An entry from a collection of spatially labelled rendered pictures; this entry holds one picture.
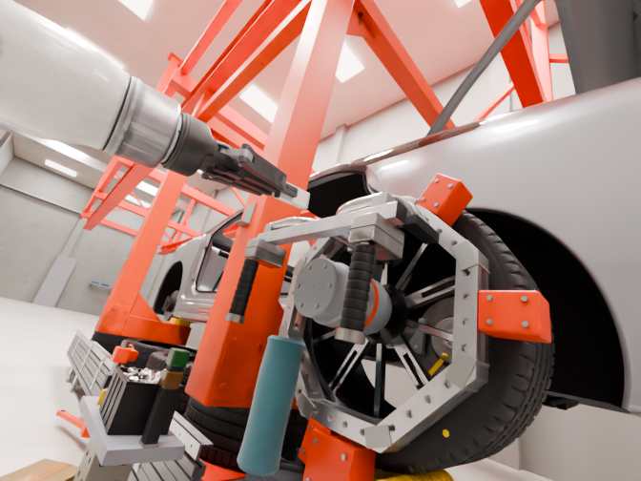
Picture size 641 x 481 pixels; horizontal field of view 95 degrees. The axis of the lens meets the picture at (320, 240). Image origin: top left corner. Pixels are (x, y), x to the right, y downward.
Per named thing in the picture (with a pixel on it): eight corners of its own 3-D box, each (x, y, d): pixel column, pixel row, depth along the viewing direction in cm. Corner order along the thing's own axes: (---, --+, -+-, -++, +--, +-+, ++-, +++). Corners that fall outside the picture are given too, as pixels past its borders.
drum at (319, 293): (392, 342, 67) (399, 282, 72) (330, 323, 54) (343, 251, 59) (345, 334, 77) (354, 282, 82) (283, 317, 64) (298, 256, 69)
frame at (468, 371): (489, 493, 46) (490, 191, 64) (474, 500, 41) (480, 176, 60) (279, 399, 84) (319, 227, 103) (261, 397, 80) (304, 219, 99)
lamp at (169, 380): (178, 390, 71) (184, 372, 73) (161, 389, 69) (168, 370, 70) (173, 386, 74) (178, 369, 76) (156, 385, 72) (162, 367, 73)
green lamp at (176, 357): (185, 368, 73) (191, 351, 75) (169, 366, 71) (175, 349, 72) (179, 365, 76) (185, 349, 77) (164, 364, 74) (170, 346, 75)
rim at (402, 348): (571, 355, 64) (434, 222, 100) (549, 335, 49) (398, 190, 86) (401, 463, 79) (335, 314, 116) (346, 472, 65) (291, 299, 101)
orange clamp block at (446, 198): (450, 228, 69) (474, 197, 68) (435, 214, 64) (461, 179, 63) (428, 218, 74) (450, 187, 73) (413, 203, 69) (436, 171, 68)
